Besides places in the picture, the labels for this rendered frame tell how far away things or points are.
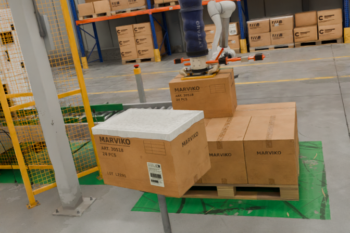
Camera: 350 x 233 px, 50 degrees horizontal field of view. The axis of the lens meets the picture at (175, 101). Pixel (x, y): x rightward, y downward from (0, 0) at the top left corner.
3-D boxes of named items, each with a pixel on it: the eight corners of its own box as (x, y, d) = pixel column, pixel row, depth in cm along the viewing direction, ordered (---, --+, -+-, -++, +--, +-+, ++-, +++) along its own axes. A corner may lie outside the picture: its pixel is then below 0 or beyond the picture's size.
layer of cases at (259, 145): (160, 182, 340) (152, 142, 330) (189, 140, 431) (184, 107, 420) (297, 184, 300) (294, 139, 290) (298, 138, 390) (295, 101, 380)
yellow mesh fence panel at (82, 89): (28, 209, 361) (-37, -14, 307) (25, 205, 370) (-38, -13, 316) (109, 176, 405) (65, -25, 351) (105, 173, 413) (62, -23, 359)
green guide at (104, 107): (16, 116, 502) (15, 109, 500) (22, 114, 512) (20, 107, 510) (122, 110, 448) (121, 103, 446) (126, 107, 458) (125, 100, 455)
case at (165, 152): (103, 184, 248) (90, 127, 237) (140, 158, 280) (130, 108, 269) (179, 198, 214) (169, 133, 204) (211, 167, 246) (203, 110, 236)
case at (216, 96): (174, 120, 382) (168, 82, 372) (184, 108, 419) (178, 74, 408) (233, 116, 364) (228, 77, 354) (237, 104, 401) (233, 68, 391)
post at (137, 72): (147, 144, 481) (133, 68, 456) (149, 142, 487) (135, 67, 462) (152, 144, 479) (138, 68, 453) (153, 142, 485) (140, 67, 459)
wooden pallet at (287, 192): (162, 197, 344) (159, 183, 340) (191, 152, 435) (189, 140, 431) (299, 201, 303) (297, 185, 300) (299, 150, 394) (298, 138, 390)
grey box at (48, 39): (33, 52, 324) (24, 18, 317) (36, 51, 329) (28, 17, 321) (51, 50, 318) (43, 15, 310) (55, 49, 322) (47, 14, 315)
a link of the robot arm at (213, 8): (212, 13, 401) (223, 11, 405) (207, -1, 405) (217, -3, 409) (209, 20, 413) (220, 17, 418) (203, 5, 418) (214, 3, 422)
